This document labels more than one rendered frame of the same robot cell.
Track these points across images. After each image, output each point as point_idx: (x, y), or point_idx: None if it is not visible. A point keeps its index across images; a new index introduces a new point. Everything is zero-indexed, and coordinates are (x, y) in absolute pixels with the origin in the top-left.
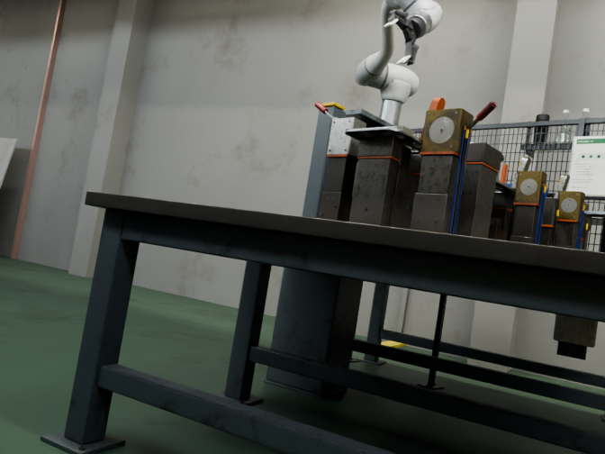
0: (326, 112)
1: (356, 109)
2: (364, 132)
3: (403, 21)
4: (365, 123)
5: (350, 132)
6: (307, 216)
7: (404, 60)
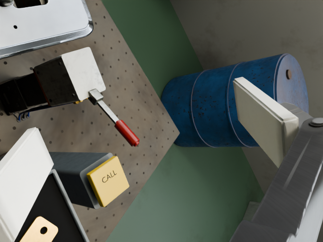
0: (117, 117)
1: (62, 185)
2: (71, 16)
3: (301, 199)
4: (62, 54)
5: (82, 37)
6: None
7: (26, 136)
